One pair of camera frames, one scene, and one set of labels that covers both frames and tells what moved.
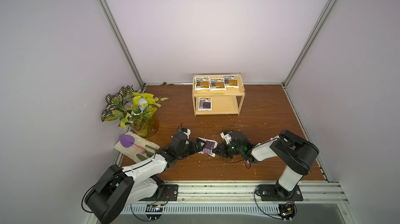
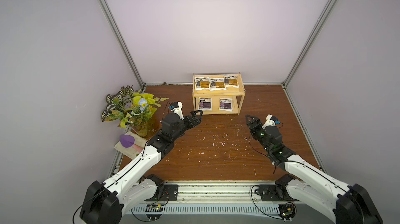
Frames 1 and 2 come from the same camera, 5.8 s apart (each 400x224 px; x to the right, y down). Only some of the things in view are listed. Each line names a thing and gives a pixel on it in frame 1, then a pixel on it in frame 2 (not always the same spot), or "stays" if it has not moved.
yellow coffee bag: (217, 84) stays
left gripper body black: (188, 150) -> (184, 125)
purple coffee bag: (204, 104) stays
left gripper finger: (199, 150) -> (197, 121)
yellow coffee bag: (230, 81) stays
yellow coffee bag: (202, 83) stays
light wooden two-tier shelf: (217, 93) stays
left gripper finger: (201, 142) -> (194, 113)
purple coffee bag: (209, 145) -> (226, 104)
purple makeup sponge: (127, 140) stays
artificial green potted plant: (133, 108) stays
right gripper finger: (219, 151) -> (251, 121)
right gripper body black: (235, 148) -> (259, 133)
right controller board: (286, 211) stays
